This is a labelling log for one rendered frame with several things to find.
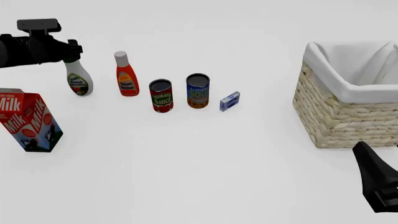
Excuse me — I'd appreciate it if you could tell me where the red ketchup bottle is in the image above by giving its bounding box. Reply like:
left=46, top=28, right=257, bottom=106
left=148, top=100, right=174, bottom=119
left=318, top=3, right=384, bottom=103
left=113, top=50, right=141, bottom=97

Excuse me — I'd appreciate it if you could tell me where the tomato sauce can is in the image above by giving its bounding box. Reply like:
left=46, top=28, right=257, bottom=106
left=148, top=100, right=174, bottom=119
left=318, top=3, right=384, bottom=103
left=148, top=78, right=175, bottom=114

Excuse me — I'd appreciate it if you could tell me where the white cloth basket liner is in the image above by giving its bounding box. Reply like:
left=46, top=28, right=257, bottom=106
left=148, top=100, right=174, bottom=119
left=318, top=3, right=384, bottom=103
left=302, top=40, right=398, bottom=104

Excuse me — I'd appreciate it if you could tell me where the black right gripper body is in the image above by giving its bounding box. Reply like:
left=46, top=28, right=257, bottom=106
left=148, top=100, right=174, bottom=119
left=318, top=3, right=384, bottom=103
left=362, top=185, right=398, bottom=214

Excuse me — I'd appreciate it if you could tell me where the blue alphabet soup can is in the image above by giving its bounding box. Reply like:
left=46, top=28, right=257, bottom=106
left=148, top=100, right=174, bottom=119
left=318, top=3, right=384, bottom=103
left=185, top=73, right=211, bottom=110

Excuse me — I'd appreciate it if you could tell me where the woven wicker basket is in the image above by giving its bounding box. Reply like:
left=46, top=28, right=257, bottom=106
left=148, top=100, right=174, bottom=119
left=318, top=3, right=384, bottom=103
left=292, top=40, right=398, bottom=149

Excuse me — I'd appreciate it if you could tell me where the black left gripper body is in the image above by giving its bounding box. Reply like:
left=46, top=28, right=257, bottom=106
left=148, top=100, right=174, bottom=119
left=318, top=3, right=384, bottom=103
left=64, top=39, right=85, bottom=56

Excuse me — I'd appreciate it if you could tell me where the white salad dressing bottle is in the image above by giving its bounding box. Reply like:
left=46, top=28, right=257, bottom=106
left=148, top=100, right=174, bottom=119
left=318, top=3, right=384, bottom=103
left=64, top=58, right=95, bottom=97

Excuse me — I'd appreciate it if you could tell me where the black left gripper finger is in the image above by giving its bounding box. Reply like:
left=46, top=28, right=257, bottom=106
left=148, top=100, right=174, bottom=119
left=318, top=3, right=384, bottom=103
left=62, top=53, right=83, bottom=63

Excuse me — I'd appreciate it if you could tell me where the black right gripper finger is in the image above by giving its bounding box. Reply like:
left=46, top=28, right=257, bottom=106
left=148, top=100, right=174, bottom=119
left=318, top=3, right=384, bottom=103
left=351, top=141, right=398, bottom=195

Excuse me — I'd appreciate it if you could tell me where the small blue white box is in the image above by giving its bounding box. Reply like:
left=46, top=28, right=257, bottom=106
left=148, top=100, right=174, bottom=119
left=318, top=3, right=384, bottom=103
left=220, top=91, right=241, bottom=112

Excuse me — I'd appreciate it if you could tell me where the small flat plate on stalk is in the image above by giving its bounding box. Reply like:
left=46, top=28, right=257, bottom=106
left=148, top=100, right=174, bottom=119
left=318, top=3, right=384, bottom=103
left=16, top=18, right=62, bottom=35

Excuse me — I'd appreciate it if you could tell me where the red milk carton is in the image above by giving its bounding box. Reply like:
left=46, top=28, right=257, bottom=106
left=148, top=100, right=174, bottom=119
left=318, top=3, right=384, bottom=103
left=0, top=88, right=64, bottom=153

